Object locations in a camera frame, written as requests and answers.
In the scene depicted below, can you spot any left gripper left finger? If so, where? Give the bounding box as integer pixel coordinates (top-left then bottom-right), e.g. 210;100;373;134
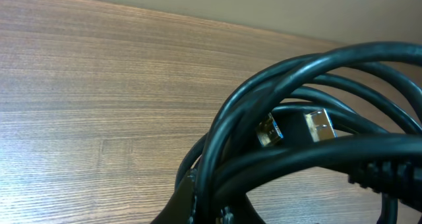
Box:
151;169;199;224

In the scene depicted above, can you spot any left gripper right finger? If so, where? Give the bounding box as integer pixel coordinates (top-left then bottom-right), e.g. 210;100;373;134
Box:
218;194;265;224

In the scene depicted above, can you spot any black USB cable bundle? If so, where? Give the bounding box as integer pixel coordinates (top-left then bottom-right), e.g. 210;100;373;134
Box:
174;42;422;224

